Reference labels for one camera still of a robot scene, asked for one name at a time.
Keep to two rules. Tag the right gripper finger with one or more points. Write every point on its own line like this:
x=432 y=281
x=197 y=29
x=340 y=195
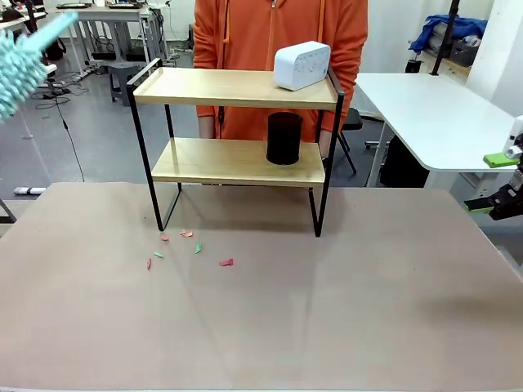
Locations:
x=500 y=160
x=504 y=202

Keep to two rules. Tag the teal microfiber duster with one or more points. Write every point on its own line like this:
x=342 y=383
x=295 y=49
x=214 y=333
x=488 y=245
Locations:
x=18 y=69

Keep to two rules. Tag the person's left forearm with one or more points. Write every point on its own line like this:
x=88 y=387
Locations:
x=329 y=121

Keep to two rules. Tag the person's left hand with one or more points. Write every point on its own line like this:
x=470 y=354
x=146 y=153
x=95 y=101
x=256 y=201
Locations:
x=325 y=143

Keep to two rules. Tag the person's right hand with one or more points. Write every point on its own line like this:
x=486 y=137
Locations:
x=207 y=127

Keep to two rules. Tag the white rounded table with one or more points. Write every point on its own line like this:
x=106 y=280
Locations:
x=429 y=114

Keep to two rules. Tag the black bin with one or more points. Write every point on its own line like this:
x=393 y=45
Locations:
x=404 y=163

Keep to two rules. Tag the grey storage crate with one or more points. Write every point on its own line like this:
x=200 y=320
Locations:
x=463 y=53

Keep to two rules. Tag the small black object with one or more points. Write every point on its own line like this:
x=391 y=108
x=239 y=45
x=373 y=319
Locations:
x=414 y=67

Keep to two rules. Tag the black stand pole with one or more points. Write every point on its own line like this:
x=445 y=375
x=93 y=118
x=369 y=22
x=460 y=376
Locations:
x=448 y=24

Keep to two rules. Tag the black office chair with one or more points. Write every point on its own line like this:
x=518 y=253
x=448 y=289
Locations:
x=353 y=118

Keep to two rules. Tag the blue cloth pile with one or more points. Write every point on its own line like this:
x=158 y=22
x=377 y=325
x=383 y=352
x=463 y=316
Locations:
x=429 y=24

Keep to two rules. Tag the black cylindrical cup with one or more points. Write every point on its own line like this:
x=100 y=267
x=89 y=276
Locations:
x=283 y=139

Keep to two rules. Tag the white rounded speaker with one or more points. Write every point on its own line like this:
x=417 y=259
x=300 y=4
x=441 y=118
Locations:
x=300 y=65

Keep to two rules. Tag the person in orange hoodie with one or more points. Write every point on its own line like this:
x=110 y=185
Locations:
x=253 y=36

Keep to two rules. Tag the orange paper scrap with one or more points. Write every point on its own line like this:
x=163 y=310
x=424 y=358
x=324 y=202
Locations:
x=186 y=233

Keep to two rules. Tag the grey stool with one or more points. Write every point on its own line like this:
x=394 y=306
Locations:
x=122 y=67

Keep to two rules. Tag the white background desk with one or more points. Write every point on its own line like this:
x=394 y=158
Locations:
x=106 y=8

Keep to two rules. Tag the black bag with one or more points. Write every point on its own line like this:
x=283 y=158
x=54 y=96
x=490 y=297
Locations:
x=55 y=49

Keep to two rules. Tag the white power strip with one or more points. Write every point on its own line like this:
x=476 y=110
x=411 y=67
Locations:
x=28 y=190

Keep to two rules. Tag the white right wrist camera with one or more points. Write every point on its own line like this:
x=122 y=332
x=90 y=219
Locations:
x=517 y=130

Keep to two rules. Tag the black frame wooden shelf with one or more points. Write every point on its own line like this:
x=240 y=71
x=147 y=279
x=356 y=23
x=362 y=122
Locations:
x=229 y=87

